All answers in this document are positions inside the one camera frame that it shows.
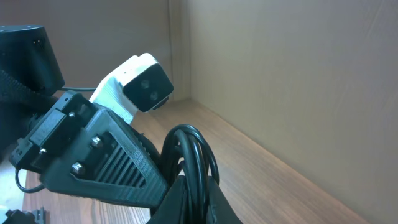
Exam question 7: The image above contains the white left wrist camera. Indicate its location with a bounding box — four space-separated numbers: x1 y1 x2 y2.
89 53 174 124

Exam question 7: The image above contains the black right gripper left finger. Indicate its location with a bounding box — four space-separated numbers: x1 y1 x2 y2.
147 175 188 224

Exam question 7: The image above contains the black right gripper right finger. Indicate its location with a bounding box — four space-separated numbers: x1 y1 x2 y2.
206 176 243 224

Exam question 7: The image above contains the black cable bundle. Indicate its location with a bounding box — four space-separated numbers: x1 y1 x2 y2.
158 123 220 224

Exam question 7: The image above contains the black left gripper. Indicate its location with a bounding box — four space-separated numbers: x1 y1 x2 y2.
9 91 169 208

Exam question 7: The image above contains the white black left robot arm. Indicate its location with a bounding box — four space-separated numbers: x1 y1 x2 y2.
1 25 174 208

